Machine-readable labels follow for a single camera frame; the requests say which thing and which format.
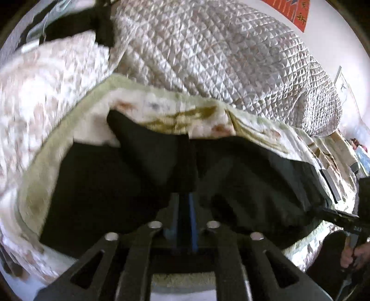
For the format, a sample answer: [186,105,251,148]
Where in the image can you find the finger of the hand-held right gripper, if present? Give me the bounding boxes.
[311,207,359,230]

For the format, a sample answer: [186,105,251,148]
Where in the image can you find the black pants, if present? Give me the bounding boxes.
[39,108,342,259]

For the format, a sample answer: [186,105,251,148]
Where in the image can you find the beige quilted bedspread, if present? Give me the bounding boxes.
[111,0,343,136]

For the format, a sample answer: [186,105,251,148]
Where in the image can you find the grey sheer cloth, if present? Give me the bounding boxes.
[19,7,68,44]

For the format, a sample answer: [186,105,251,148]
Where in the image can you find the red wall poster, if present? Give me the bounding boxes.
[262,0,311,32]

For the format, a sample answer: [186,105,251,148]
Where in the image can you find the floral fleece blanket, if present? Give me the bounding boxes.
[16,74,360,290]

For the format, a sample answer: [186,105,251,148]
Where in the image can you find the dark clothes pile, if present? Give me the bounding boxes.
[43,0,116,48]

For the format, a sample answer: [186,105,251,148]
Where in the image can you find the pink floral quilted duvet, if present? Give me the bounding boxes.
[0,30,125,287]

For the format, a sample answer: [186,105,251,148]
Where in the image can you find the person's right hand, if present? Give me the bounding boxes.
[341,241,370,270]

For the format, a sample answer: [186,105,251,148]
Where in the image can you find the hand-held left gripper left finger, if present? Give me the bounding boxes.
[35,192,182,301]

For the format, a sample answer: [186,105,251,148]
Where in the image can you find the person's dark clothing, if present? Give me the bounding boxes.
[305,230,370,301]

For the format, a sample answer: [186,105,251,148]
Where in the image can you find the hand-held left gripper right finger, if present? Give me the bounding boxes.
[185,192,333,301]

